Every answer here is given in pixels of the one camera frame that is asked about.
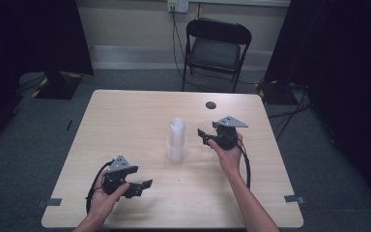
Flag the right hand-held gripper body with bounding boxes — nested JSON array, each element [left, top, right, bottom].
[[212, 115, 249, 151]]

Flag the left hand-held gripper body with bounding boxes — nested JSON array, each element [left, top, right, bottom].
[[101, 155, 139, 196]]

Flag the stack of clear plastic cups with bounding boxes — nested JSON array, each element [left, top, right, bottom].
[[166, 117, 188, 163]]

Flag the person's right hand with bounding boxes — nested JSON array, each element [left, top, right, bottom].
[[207, 130, 244, 177]]

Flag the person's left hand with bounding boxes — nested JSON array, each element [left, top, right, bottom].
[[89, 168, 131, 224]]

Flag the black stand base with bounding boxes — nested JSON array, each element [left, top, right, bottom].
[[31, 71, 84, 101], [256, 79, 307, 106]]

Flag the grey tape strip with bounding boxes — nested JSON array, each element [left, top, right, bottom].
[[283, 194, 306, 205], [37, 197, 63, 209]]

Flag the black folding chair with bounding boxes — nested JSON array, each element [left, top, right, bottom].
[[181, 17, 253, 94]]

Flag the black curtain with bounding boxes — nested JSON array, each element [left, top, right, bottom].
[[0, 0, 95, 153], [264, 0, 371, 211]]

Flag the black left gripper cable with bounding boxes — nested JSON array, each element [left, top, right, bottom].
[[85, 159, 115, 216]]

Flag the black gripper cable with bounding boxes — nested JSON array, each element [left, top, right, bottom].
[[85, 159, 115, 216], [236, 137, 252, 190]]

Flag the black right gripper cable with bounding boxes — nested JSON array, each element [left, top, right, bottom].
[[236, 137, 252, 190]]

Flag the black floor cables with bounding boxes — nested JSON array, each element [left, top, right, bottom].
[[267, 86, 314, 143]]

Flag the black power cable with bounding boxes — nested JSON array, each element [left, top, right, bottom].
[[170, 5, 187, 78]]

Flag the white wall socket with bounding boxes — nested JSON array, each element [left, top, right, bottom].
[[167, 0, 190, 15]]

